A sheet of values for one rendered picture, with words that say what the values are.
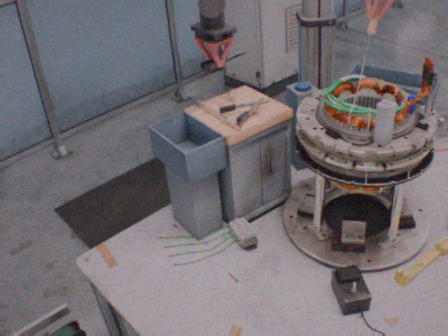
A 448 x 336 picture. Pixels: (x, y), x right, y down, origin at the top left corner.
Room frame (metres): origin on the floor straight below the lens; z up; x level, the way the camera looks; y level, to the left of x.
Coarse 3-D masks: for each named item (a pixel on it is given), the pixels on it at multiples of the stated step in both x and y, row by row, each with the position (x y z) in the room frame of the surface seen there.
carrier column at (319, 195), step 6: (318, 180) 0.90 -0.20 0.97; (324, 180) 0.90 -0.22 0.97; (318, 186) 0.90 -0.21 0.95; (324, 186) 0.90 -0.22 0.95; (318, 192) 0.90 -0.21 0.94; (324, 192) 0.90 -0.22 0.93; (318, 198) 0.90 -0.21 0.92; (318, 204) 0.90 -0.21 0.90; (318, 210) 0.90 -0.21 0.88; (318, 216) 0.90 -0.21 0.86; (318, 222) 0.90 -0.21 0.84; (318, 228) 0.90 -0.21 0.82
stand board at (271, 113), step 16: (224, 96) 1.17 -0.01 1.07; (240, 96) 1.16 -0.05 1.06; (256, 96) 1.16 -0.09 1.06; (192, 112) 1.10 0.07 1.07; (208, 112) 1.09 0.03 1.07; (240, 112) 1.08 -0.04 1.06; (272, 112) 1.06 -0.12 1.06; (288, 112) 1.06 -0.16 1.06; (224, 128) 1.01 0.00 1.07; (256, 128) 1.01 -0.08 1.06
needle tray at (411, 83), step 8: (352, 72) 1.28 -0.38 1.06; (360, 72) 1.31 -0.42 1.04; (368, 72) 1.30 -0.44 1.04; (376, 72) 1.28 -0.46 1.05; (384, 72) 1.27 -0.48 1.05; (392, 72) 1.26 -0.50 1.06; (400, 72) 1.25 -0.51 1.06; (384, 80) 1.27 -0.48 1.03; (392, 80) 1.26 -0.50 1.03; (400, 80) 1.24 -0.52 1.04; (408, 80) 1.23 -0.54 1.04; (416, 80) 1.22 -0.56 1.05; (408, 88) 1.14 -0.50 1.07; (416, 88) 1.21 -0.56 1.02; (424, 96) 1.11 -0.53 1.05; (424, 104) 1.11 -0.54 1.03; (432, 104) 1.10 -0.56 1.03
